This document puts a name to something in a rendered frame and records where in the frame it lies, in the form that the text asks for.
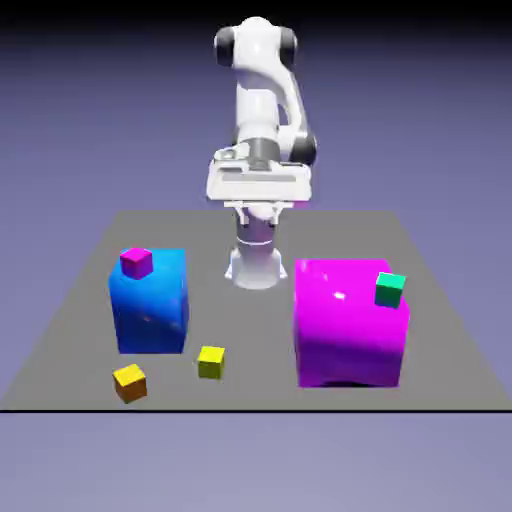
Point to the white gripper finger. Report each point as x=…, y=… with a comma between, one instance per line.
x=274, y=216
x=240, y=215

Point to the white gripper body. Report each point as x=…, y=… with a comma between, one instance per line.
x=258, y=182

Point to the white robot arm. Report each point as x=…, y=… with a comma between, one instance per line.
x=260, y=80

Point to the small magenta cube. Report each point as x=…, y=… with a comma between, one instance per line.
x=136, y=262

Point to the small green cube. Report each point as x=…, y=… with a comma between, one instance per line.
x=389, y=290

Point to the small yellow cube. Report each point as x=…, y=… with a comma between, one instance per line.
x=211, y=362

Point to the small orange cube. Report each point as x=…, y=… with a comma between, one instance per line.
x=130, y=383

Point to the large blue box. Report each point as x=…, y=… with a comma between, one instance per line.
x=150, y=304

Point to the large magenta box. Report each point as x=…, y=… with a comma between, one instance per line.
x=348, y=332

